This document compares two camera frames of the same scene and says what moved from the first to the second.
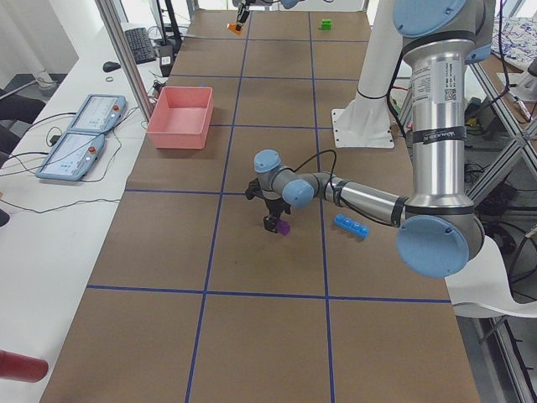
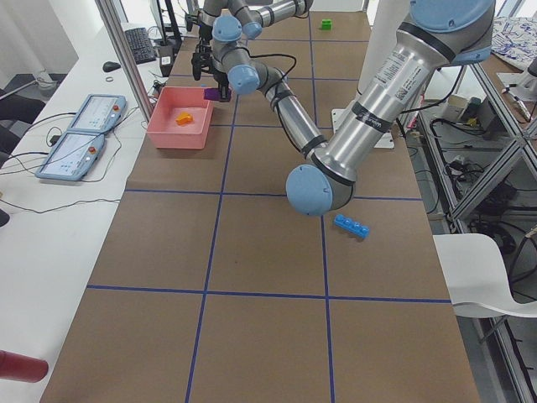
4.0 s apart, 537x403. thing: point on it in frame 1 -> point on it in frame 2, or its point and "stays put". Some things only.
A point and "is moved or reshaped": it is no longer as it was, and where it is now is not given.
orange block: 232,27 is moved or reshaped
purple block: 283,227 -> 211,94
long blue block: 351,226 stays put
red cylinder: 22,368 stays put
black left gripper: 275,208 -> 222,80
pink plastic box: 181,117 stays put
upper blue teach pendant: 99,113 stays put
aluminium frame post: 127,56 stays put
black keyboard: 140,44 stays put
